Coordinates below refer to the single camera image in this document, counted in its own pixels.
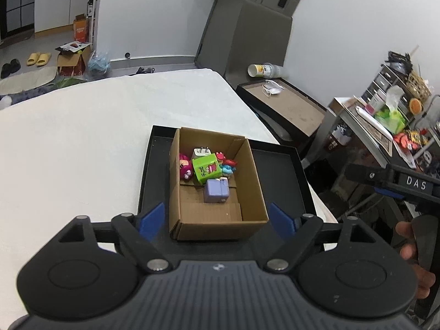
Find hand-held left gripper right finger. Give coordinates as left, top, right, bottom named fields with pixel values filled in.
left=266, top=202, right=391, bottom=273

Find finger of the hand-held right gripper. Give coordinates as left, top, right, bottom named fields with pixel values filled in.
left=344, top=163, right=403, bottom=199

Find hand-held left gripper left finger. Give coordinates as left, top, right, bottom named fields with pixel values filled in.
left=57, top=202, right=172, bottom=274

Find brown cardboard box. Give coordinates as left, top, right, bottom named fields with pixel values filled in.
left=169, top=127, right=270, bottom=242

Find black tray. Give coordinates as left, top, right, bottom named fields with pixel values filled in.
left=137, top=125, right=319, bottom=236

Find pink toy figure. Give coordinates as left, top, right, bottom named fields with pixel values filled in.
left=179, top=153, right=194, bottom=182

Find purple toy block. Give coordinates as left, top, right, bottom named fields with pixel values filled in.
left=202, top=177, right=230, bottom=204

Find green toy box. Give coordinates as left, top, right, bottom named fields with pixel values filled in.
left=191, top=154, right=222, bottom=185

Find red crab toy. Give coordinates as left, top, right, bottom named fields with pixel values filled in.
left=215, top=152, right=238, bottom=166

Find person's right hand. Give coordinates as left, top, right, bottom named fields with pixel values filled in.
left=395, top=221, right=438, bottom=300

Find red snack packets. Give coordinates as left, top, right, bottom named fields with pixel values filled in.
left=393, top=129, right=431, bottom=152

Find cluttered metal shelf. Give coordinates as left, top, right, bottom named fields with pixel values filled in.
left=318, top=96, right=440, bottom=221

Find green tissue pack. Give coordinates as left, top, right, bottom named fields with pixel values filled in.
left=374, top=85, right=407, bottom=135

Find grey drawer organizer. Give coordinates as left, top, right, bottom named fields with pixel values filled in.
left=361, top=64, right=413, bottom=111

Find wicker basket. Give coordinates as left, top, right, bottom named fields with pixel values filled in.
left=407, top=70, right=432, bottom=103

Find black shallow box brown inside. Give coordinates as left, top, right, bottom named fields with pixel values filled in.
left=236, top=78, right=328, bottom=139

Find white face mask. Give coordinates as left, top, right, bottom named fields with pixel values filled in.
left=262, top=80, right=284, bottom=96

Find clear plastic bottle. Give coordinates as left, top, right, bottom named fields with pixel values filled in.
left=262, top=63, right=290, bottom=79

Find green plant leaves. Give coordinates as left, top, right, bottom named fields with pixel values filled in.
left=51, top=75, right=87, bottom=89

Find blue plastic bag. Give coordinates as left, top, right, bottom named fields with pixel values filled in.
left=87, top=50, right=111, bottom=77

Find open red-brown cardboard box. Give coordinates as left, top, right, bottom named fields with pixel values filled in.
left=55, top=40, right=93, bottom=77

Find grey upright board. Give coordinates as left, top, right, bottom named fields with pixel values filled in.
left=222, top=0, right=294, bottom=92

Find beige floor rug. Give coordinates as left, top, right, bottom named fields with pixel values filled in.
left=0, top=65, right=57, bottom=95

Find orange carton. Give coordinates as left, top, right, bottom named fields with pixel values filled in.
left=72, top=14, right=89, bottom=42

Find pair of black shoes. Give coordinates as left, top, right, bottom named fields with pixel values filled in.
left=1, top=59, right=21, bottom=79

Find white cabinet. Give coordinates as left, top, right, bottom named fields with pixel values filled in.
left=34, top=0, right=104, bottom=34

